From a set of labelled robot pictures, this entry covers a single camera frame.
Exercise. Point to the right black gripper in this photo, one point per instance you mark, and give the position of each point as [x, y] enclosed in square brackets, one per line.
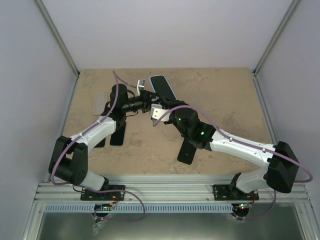
[173, 103]

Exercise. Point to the dark teal smartphone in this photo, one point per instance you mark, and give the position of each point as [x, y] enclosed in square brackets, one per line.
[118, 137]

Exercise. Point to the right aluminium corner post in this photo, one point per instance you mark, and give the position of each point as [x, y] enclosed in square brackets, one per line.
[277, 34]

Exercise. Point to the aluminium rail frame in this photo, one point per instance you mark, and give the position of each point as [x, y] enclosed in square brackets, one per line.
[170, 189]

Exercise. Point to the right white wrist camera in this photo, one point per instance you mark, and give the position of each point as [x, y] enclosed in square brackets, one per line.
[156, 111]

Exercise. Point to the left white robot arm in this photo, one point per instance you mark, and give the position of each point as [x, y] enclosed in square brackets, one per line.
[69, 160]

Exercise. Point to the circuit board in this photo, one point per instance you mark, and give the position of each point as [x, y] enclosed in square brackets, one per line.
[105, 207]
[247, 205]

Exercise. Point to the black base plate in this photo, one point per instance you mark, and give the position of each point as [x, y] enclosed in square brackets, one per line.
[115, 196]
[223, 192]

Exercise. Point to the black cased phone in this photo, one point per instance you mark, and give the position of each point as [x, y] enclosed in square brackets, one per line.
[101, 144]
[186, 153]

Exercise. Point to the left circuit board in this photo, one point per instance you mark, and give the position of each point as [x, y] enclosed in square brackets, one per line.
[105, 207]

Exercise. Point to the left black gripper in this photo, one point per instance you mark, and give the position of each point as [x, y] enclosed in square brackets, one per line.
[146, 96]

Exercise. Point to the left aluminium corner post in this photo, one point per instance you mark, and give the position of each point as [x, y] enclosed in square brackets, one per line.
[56, 35]

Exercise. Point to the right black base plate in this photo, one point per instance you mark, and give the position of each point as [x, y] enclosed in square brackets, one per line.
[223, 192]

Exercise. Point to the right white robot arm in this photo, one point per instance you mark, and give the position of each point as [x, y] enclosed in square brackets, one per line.
[277, 163]

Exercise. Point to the light blue cased phone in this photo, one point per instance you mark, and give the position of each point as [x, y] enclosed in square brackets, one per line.
[162, 87]

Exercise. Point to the clear plastic bag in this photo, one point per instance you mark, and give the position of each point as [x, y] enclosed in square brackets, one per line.
[98, 225]

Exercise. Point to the right circuit board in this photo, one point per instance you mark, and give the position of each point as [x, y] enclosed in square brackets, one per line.
[247, 205]

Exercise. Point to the blue slotted cable duct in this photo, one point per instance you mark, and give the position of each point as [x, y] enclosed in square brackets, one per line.
[138, 208]

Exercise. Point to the beige phone case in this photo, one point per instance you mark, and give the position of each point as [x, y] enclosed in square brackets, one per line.
[100, 100]

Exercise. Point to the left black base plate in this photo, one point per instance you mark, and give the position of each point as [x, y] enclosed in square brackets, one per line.
[115, 196]

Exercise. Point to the aluminium corner post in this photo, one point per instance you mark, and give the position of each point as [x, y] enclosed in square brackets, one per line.
[56, 35]
[277, 34]

